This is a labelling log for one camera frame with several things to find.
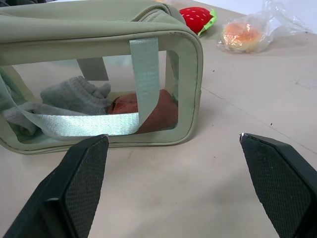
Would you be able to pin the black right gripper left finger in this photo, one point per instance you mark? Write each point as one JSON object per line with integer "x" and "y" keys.
{"x": 74, "y": 183}

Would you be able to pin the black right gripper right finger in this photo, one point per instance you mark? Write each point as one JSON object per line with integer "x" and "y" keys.
{"x": 280, "y": 181}

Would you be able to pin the green clear-sided pouch bag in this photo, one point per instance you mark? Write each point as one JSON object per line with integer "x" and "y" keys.
{"x": 104, "y": 42}

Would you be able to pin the grey knitted sock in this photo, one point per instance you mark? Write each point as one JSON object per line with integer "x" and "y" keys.
{"x": 71, "y": 98}

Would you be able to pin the reddish brown cloth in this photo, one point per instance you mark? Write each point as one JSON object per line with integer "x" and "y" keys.
{"x": 158, "y": 109}

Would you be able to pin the bread bun in plastic bag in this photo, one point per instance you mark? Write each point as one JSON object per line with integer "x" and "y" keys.
{"x": 244, "y": 34}

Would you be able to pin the red plush strawberry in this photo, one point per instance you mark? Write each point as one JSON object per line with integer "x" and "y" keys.
{"x": 194, "y": 17}

